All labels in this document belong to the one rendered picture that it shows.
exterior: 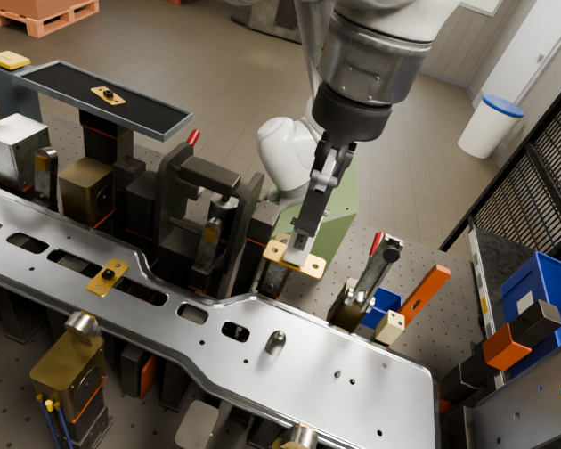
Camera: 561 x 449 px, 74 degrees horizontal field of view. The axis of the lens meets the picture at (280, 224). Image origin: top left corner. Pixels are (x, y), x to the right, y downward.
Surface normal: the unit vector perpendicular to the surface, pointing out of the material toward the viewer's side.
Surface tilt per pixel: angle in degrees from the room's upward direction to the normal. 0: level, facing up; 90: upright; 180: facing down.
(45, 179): 78
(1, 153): 90
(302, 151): 67
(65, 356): 0
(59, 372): 0
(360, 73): 90
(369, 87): 90
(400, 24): 101
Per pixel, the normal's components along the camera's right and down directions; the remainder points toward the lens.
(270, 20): 0.00, 0.66
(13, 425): 0.26, -0.72
